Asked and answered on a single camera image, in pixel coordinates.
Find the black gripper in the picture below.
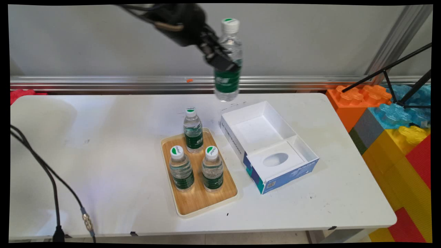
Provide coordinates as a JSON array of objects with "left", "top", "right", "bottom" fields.
[{"left": 153, "top": 4, "right": 240, "bottom": 73}]

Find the black cable with black plug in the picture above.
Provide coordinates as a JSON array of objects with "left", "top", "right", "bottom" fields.
[{"left": 10, "top": 124, "right": 66, "bottom": 242}]

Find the red studded toy block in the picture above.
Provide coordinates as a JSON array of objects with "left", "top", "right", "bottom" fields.
[{"left": 10, "top": 89, "right": 48, "bottom": 106}]

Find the slanted aluminium profile post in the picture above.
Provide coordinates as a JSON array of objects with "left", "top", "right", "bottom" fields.
[{"left": 365, "top": 5, "right": 433, "bottom": 86}]

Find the translucent blue toy block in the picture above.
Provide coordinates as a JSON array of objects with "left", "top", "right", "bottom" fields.
[{"left": 368, "top": 84, "right": 431, "bottom": 130}]

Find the yellow giant toy block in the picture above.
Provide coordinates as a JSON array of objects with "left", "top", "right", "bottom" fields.
[{"left": 361, "top": 128, "right": 433, "bottom": 244}]

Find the green label water bottle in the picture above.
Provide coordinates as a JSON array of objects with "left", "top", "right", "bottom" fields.
[
  {"left": 214, "top": 18, "right": 243, "bottom": 102},
  {"left": 201, "top": 145, "right": 225, "bottom": 193},
  {"left": 183, "top": 107, "right": 204, "bottom": 154},
  {"left": 168, "top": 145, "right": 195, "bottom": 192}
]

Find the grey metal table leg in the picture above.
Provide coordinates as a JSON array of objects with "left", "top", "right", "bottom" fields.
[{"left": 306, "top": 228, "right": 379, "bottom": 244}]

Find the open blue white cardboard box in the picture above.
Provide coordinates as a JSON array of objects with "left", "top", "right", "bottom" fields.
[{"left": 220, "top": 100, "right": 320, "bottom": 195}]

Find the bamboo tray with cream rim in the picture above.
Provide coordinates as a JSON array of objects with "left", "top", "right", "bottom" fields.
[{"left": 160, "top": 128, "right": 239, "bottom": 219}]

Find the black tripod stand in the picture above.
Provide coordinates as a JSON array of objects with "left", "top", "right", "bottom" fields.
[{"left": 341, "top": 43, "right": 432, "bottom": 109}]

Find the grey giant toy block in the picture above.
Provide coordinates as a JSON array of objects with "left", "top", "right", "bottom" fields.
[{"left": 348, "top": 108, "right": 386, "bottom": 156}]

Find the orange giant toy block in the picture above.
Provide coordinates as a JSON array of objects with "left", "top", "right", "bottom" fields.
[{"left": 325, "top": 85, "right": 393, "bottom": 133}]

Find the black cable with metal connector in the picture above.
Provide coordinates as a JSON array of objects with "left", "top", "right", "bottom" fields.
[{"left": 10, "top": 130, "right": 97, "bottom": 243}]

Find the aluminium rail along wall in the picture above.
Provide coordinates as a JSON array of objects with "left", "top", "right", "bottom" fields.
[{"left": 10, "top": 75, "right": 431, "bottom": 94}]

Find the translucent yellow toy block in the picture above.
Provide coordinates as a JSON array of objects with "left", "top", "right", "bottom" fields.
[{"left": 398, "top": 125, "right": 430, "bottom": 146}]

